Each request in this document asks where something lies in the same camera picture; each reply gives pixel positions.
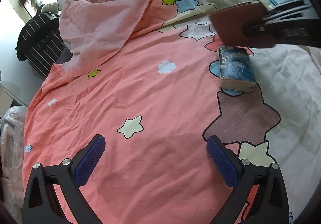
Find maroon zip case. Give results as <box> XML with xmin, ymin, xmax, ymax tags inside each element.
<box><xmin>210</xmin><ymin>1</ymin><xmax>276</xmax><ymax>48</ymax></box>

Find blue starry night book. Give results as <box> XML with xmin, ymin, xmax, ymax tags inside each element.
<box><xmin>218</xmin><ymin>46</ymin><xmax>257</xmax><ymax>92</ymax></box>

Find clear plastic storage bag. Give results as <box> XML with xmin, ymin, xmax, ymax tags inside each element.
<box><xmin>1</xmin><ymin>106</ymin><xmax>27</xmax><ymax>217</ymax></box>

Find cartoon star bed quilt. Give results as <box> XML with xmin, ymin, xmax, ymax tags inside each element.
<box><xmin>22</xmin><ymin>0</ymin><xmax>320</xmax><ymax>223</ymax></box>

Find pink crumpled sheet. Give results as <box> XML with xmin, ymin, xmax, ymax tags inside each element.
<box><xmin>59</xmin><ymin>0</ymin><xmax>151</xmax><ymax>77</ymax></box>

